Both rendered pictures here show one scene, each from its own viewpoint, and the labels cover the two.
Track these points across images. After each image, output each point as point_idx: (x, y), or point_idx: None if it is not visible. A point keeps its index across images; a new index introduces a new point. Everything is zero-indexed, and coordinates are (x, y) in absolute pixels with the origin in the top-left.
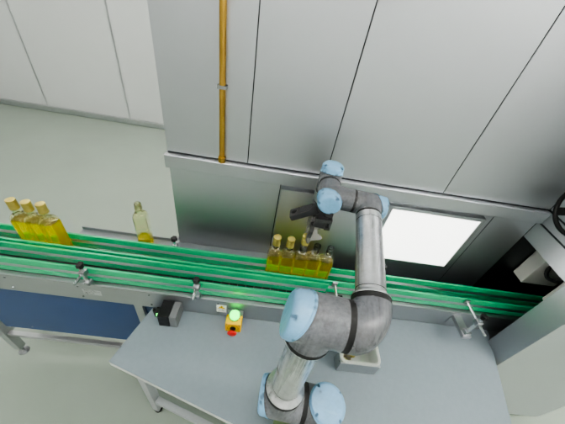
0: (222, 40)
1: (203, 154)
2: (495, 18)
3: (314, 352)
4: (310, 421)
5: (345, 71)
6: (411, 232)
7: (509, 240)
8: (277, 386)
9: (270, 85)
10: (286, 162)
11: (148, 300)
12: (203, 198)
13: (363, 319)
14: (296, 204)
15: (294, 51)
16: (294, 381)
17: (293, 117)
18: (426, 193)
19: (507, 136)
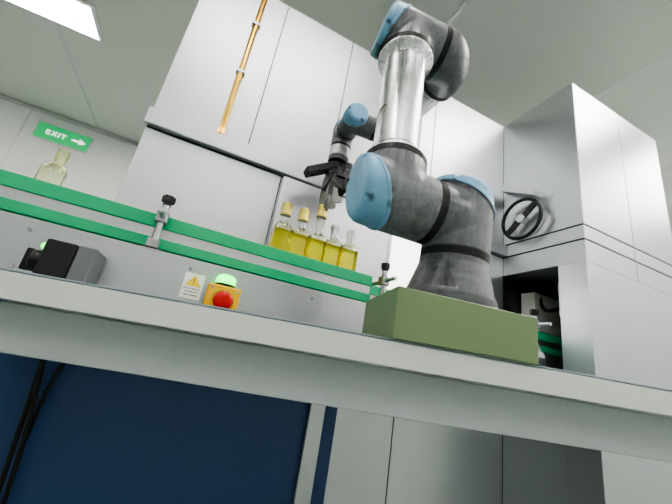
0: (249, 44)
1: (199, 124)
2: None
3: (424, 28)
4: (456, 189)
5: (335, 97)
6: (418, 256)
7: (497, 281)
8: (389, 123)
9: (280, 87)
10: (288, 154)
11: (11, 251)
12: (175, 178)
13: None
14: (299, 198)
15: (300, 74)
16: (413, 93)
17: (297, 115)
18: None
19: (446, 171)
